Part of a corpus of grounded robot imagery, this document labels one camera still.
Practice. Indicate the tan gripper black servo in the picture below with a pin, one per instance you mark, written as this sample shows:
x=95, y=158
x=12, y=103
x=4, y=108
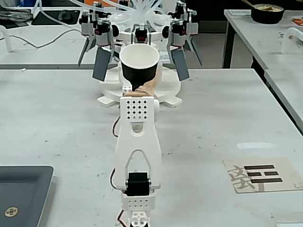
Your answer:
x=127, y=90

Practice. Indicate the black paper cup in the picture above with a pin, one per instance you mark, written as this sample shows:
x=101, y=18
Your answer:
x=138, y=74

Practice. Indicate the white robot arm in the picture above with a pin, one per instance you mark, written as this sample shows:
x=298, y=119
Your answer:
x=137, y=142

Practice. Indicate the printed paper mat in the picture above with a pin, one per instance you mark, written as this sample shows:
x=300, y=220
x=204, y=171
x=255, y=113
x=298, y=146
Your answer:
x=279, y=179

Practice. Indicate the white dispenser carousel base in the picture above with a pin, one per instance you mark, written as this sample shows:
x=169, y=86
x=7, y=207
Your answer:
x=168, y=92

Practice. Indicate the grey paddle dispenser unit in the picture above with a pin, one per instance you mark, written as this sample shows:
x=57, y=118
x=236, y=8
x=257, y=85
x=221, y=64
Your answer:
x=191, y=26
x=101, y=63
x=86, y=28
x=181, y=63
x=141, y=35

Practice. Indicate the clear plastic tube bundle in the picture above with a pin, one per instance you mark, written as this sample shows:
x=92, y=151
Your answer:
x=142, y=11

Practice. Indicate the dark table leg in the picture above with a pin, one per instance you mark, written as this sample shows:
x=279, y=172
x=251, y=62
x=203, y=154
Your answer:
x=228, y=47

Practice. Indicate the black flat pad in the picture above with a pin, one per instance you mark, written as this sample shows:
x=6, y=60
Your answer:
x=56, y=17

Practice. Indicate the wooden spoon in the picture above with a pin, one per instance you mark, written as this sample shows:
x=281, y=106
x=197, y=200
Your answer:
x=247, y=2

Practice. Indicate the black food bowl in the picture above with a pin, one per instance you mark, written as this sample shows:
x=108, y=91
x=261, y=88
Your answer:
x=267, y=16

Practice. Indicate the dark crumpled cloth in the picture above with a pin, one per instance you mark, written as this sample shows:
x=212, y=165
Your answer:
x=14, y=14

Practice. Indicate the grey plastic tray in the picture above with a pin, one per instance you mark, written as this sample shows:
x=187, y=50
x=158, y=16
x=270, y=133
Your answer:
x=21, y=189

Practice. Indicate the white flat board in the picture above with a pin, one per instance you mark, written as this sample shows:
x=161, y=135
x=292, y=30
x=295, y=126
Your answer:
x=291, y=224

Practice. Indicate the white curved bracket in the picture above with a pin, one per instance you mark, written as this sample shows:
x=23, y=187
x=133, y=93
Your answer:
x=8, y=42
x=287, y=35

